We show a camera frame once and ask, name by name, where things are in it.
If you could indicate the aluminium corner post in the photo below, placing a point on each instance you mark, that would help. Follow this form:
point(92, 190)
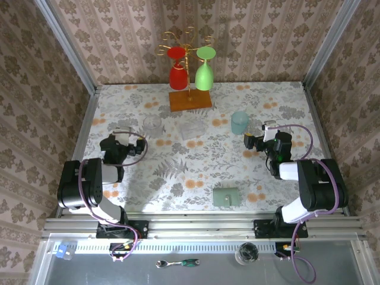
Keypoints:
point(329, 44)
point(69, 47)

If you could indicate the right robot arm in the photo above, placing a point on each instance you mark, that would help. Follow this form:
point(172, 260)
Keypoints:
point(320, 187)

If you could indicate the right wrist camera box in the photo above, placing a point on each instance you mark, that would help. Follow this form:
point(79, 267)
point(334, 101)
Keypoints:
point(269, 133)

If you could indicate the black connector bracket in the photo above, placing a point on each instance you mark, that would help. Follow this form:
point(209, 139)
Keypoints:
point(120, 246)
point(282, 248)

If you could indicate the clear glass jar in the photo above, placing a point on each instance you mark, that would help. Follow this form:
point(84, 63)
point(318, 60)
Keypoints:
point(246, 253)

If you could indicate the grey metal shelf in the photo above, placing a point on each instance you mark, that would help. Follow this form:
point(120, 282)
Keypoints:
point(207, 274)

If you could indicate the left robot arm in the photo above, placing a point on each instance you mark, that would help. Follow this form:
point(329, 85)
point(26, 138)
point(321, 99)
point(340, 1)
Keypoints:
point(77, 187)

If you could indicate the aluminium front rail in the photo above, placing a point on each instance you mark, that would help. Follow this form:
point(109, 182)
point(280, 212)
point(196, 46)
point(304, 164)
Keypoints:
point(202, 228)

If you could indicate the red wine glass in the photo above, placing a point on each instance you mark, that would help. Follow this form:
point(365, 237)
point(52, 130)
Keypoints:
point(177, 78)

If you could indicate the blue connector block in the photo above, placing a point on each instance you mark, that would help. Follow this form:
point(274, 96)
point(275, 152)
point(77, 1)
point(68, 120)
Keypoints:
point(60, 251)

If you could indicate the clear drinking glass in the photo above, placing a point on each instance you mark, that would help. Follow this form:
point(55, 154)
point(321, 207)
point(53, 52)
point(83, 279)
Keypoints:
point(152, 123)

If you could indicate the clear plastic tray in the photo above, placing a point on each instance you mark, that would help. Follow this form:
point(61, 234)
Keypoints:
point(191, 129)

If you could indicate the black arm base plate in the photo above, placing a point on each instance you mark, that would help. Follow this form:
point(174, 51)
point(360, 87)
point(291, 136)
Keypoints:
point(261, 230)
point(139, 228)

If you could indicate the blue translucent cup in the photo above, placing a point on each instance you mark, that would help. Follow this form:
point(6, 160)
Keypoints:
point(239, 126)

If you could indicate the clear plastic connector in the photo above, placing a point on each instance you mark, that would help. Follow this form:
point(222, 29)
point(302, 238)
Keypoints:
point(69, 255)

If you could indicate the green wine glass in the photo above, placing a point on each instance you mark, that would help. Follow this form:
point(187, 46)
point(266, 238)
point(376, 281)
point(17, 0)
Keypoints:
point(204, 77)

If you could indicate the green card holder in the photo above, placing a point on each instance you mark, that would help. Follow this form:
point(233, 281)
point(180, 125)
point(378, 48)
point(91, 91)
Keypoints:
point(221, 197)

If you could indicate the aluminium table side rail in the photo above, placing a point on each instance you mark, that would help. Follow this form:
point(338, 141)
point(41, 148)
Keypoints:
point(87, 118)
point(322, 133)

